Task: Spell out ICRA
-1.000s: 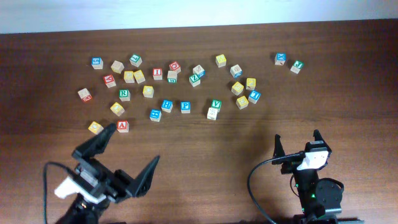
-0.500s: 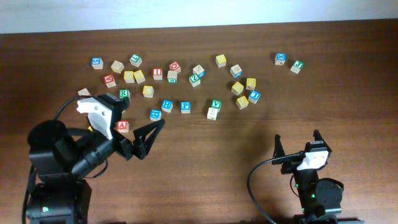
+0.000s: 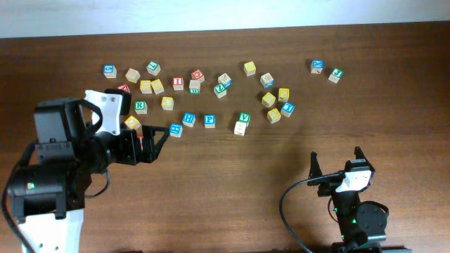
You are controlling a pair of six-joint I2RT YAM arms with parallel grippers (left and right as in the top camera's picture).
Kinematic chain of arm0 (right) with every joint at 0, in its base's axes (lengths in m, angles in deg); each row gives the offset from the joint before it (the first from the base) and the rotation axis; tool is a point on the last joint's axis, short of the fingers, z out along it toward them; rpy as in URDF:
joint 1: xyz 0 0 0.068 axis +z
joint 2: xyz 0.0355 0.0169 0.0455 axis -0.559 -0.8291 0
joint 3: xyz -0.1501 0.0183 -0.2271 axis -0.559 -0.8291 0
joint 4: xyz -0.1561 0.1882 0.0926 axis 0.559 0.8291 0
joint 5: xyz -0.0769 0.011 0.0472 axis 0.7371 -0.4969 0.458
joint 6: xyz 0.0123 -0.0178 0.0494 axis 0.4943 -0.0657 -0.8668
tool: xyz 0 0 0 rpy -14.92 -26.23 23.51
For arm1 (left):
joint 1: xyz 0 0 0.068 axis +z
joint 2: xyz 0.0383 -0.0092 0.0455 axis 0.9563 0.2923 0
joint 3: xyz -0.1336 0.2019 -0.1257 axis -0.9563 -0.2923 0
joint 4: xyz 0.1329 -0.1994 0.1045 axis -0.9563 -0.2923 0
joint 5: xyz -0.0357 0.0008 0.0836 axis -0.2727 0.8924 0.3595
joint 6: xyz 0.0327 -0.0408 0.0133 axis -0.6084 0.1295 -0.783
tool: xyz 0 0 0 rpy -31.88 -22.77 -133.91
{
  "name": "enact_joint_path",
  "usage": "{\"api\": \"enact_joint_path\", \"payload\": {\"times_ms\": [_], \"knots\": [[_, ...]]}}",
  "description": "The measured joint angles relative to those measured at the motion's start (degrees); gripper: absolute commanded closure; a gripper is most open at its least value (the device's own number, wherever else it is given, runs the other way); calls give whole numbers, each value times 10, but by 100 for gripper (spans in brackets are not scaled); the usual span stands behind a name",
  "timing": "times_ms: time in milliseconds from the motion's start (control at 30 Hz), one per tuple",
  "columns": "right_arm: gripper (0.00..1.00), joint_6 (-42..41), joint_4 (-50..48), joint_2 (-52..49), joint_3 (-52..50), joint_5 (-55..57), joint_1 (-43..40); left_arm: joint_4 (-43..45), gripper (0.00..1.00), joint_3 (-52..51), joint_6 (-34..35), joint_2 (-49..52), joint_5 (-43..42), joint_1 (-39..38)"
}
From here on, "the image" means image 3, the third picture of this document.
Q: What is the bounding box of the red letter I block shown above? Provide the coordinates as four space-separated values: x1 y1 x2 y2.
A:
172 77 184 91

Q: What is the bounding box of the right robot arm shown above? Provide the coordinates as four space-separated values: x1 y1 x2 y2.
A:
307 146 412 252

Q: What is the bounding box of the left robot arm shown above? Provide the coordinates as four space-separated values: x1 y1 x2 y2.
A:
1 98 169 252

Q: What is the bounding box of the yellow block lower left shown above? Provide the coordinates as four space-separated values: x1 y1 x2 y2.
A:
124 115 141 130

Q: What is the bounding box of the green letter R block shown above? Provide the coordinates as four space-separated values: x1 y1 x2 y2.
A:
134 100 148 115

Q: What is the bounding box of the blue block lower left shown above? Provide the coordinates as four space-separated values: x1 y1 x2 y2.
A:
169 124 183 138

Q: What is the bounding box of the yellow block centre left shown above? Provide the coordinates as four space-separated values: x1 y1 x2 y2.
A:
161 96 174 110

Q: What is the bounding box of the blue letter H block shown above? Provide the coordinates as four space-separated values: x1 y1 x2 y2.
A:
182 112 195 127

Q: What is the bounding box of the yellow block right pair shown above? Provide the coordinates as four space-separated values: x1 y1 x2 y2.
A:
150 79 165 94

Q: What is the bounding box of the yellow block pair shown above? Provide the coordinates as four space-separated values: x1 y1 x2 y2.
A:
150 79 165 94
140 80 153 94

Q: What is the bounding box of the yellow block left pair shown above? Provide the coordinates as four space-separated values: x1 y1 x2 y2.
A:
140 80 153 94

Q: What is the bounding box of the red letter K block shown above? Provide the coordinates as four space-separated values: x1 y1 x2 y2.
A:
117 84 131 93

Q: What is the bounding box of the blue letter P block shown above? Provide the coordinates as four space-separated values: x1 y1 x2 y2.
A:
204 115 216 129

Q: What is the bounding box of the green letter L block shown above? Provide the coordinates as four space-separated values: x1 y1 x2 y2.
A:
146 60 161 76

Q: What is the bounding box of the green side wooden block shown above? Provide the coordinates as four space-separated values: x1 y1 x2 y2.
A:
189 79 201 94

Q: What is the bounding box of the blue letter I block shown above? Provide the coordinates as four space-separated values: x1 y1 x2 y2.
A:
281 102 295 117

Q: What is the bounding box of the yellow block right lower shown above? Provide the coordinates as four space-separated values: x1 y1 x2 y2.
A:
267 108 281 124

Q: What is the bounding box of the blue block far left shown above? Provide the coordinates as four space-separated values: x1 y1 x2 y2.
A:
103 65 117 79

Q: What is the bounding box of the red letter C block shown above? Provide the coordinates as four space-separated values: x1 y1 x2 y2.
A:
191 69 205 83

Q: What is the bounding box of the green letter J block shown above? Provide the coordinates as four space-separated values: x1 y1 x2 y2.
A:
328 68 344 84

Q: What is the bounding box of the green letter Z block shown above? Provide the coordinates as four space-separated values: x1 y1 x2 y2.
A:
214 84 226 98

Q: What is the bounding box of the yellow block right upper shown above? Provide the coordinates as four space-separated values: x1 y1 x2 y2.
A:
278 88 290 102

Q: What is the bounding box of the yellow block right left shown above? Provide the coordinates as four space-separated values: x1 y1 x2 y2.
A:
262 92 276 108

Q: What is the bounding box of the plain carved wooden block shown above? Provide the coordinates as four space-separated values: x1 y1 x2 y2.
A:
233 121 247 136

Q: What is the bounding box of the green letter V block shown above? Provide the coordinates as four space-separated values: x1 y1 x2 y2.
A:
238 112 251 127

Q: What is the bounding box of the blue letter X block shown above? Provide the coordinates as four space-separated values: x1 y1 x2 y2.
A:
311 59 324 74

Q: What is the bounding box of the yellow block top centre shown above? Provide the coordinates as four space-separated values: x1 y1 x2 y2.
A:
244 61 257 77

